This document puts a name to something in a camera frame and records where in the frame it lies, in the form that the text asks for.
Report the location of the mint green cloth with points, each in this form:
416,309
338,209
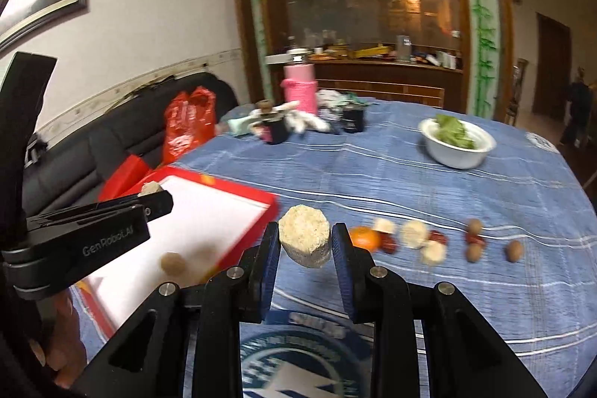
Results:
240,125

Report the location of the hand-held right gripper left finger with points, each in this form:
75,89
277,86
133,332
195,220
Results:
273,267

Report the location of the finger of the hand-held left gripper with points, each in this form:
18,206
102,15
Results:
158,204

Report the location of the orange tangerine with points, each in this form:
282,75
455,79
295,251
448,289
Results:
366,238

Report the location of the red box with white inside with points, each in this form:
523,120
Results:
196,211

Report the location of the wooden glass cabinet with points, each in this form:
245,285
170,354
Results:
373,88

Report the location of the black jar with brown lid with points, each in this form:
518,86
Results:
273,127

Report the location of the pink bottle with knitted sleeve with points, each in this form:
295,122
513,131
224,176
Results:
301,85

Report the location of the wooden door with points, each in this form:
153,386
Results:
553,62

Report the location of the blue plaid tablecloth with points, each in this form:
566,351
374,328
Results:
373,174

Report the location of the round puffed rice cake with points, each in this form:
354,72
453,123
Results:
305,235

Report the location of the black leather sofa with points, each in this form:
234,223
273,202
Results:
93,141

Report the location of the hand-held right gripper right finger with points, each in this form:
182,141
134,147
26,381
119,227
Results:
343,272

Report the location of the white bowl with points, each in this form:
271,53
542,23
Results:
452,155

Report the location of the small rice cake piece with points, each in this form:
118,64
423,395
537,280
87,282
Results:
151,187

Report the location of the red plastic bag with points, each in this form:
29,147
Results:
189,123

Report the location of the person's left hand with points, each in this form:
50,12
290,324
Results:
67,342

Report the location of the red paper box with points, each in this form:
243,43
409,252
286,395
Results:
126,174

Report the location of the white gloves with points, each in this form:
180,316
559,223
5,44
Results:
305,120

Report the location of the small black device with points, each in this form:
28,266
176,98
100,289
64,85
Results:
32,151

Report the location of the green lettuce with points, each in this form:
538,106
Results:
454,130

